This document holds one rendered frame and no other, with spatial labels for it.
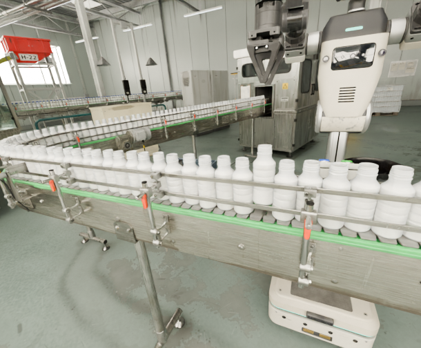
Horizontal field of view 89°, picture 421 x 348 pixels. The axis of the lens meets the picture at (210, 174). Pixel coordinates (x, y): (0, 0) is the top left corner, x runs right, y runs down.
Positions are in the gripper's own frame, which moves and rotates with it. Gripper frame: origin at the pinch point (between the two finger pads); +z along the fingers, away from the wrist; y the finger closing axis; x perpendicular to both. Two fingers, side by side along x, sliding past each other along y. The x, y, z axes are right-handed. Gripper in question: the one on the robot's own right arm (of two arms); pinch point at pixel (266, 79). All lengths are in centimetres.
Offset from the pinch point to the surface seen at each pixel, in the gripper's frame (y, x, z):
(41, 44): -324, -607, -153
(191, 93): -528, -307, -28
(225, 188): 0.8, -10.4, 28.3
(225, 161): 0.1, -10.5, 20.4
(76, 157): 1, -74, 23
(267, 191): 0.7, 1.7, 27.9
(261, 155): 0.1, -0.3, 18.2
